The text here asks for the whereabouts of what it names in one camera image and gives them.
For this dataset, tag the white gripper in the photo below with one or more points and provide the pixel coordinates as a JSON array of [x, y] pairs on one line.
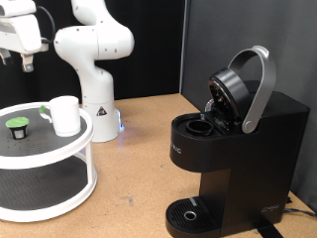
[[20, 33]]

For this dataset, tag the black coffee pod green lid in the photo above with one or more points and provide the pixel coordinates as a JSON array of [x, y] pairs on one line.
[[17, 122]]

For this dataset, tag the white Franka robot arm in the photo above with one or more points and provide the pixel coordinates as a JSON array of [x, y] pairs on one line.
[[95, 82]]

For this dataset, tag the black Keurig coffee machine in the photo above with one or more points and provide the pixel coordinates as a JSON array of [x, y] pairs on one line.
[[247, 181]]

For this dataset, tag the white two-tier turntable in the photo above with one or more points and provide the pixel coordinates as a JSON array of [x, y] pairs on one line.
[[49, 158]]

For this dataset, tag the black backdrop curtain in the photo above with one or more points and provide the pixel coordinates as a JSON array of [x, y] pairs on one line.
[[148, 66]]

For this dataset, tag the grey backdrop panel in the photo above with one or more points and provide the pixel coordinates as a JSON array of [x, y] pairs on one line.
[[214, 33]]

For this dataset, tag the black drip tray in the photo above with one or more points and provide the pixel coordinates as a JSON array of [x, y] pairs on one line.
[[204, 218]]

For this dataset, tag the black tape strip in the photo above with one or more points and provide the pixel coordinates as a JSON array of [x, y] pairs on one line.
[[267, 231]]

